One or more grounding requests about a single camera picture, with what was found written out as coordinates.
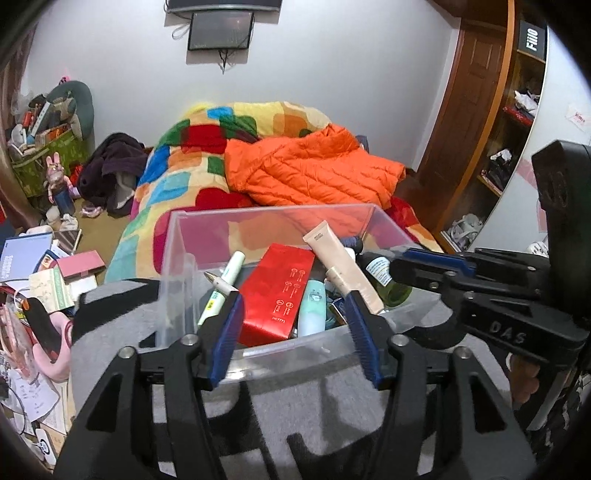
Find orange down jacket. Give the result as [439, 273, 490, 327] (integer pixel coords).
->
[224, 124, 407, 209]

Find dark clothes pile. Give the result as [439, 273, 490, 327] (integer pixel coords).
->
[76, 133, 149, 217]

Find clear plastic box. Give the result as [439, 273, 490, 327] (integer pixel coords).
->
[154, 203, 439, 365]

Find person's right hand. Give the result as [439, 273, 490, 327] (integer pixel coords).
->
[509, 353, 544, 404]

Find pink book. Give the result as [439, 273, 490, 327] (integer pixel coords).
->
[58, 250, 106, 280]

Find pink plastic object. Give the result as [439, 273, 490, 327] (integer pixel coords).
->
[32, 311, 75, 382]

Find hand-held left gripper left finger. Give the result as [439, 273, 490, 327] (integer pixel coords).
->
[53, 291, 245, 480]

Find pale green tube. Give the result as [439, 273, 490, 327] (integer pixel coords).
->
[198, 251, 246, 328]

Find beige cosmetic tube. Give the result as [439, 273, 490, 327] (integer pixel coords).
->
[303, 220, 385, 315]

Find grey striped mat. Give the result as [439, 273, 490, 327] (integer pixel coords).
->
[69, 277, 525, 480]

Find small wall screen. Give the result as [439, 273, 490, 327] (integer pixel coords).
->
[187, 10, 256, 51]

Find grey neck pillow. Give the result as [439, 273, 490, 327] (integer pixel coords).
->
[46, 80, 96, 139]

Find blue bottle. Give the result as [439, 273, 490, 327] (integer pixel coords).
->
[54, 187, 76, 217]

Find green storage basket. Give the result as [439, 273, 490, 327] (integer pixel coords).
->
[11, 129, 90, 197]

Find pale green booklet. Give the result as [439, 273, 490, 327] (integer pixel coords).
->
[28, 268, 77, 313]

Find white papers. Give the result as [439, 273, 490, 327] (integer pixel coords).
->
[4, 364, 62, 422]

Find wooden shelf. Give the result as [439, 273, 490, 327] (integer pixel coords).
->
[475, 0, 550, 199]

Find white shoes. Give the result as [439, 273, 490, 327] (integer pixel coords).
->
[445, 213, 484, 250]

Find small blue box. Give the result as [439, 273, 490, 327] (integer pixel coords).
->
[329, 298, 352, 326]

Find pink rabbit toy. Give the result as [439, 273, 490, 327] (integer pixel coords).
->
[45, 151, 75, 195]

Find white panel with pink print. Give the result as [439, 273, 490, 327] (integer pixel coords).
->
[471, 28, 591, 252]

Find wall monitor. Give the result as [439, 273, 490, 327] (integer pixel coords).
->
[166, 0, 283, 14]

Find black sign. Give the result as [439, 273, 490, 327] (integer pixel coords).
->
[519, 19, 549, 61]

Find colourful patchwork blanket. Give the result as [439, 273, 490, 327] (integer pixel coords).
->
[104, 100, 444, 284]

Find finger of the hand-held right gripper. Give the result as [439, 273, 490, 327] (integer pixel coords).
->
[390, 257, 468, 302]
[403, 247, 551, 274]

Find black orange tool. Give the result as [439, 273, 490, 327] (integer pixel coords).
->
[23, 298, 64, 361]

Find green glass bottle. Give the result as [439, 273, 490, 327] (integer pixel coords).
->
[365, 256, 413, 306]

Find red packet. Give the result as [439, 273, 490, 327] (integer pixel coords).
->
[236, 243, 317, 346]

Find wooden door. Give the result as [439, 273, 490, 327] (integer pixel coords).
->
[411, 21, 511, 232]

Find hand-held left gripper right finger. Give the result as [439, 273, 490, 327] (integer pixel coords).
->
[344, 291, 539, 480]

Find teal bottle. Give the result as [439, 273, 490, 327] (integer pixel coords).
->
[297, 279, 331, 337]

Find blue book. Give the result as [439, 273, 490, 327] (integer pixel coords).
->
[0, 235, 52, 282]

